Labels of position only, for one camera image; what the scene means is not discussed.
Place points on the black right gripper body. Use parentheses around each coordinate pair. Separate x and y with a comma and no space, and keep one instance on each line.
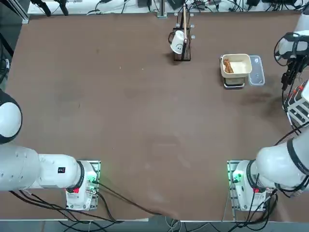
(295,68)

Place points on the brown chicken drumstick toy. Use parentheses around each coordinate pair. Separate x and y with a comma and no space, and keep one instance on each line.
(228,67)

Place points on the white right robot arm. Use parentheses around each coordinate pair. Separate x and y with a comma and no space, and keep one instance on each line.
(270,164)

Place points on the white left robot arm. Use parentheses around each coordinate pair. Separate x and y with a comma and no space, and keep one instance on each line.
(48,169)

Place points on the black digital kitchen scale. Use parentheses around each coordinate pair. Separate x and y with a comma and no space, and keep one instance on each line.
(233,83)

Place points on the clear plastic container lid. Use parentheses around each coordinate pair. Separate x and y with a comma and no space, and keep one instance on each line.
(257,72)

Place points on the cream plastic weighing tray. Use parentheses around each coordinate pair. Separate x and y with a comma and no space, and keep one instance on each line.
(240,66)

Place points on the white smiley mug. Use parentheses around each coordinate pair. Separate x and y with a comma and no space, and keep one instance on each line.
(177,42)

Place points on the black tripod leg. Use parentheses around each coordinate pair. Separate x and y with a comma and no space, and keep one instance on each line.
(63,7)
(43,7)

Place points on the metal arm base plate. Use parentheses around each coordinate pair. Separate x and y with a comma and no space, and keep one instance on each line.
(96,166)
(230,166)

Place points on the aluminium camera post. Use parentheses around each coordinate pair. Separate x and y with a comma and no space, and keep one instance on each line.
(162,9)

